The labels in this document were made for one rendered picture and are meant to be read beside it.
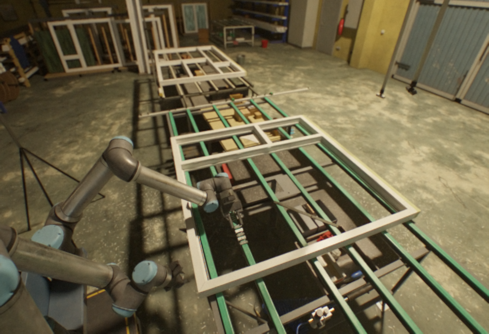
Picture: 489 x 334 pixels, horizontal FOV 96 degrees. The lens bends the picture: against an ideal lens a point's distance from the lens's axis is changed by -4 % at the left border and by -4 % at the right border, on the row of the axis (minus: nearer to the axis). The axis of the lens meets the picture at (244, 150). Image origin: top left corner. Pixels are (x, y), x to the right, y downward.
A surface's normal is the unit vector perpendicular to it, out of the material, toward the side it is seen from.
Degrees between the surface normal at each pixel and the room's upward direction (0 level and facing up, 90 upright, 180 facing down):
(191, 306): 0
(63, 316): 0
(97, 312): 0
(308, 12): 90
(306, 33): 90
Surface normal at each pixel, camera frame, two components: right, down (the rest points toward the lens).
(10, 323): 0.84, 0.33
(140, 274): -0.20, -0.62
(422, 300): 0.00, -0.82
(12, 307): 0.96, 0.20
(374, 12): 0.36, 0.54
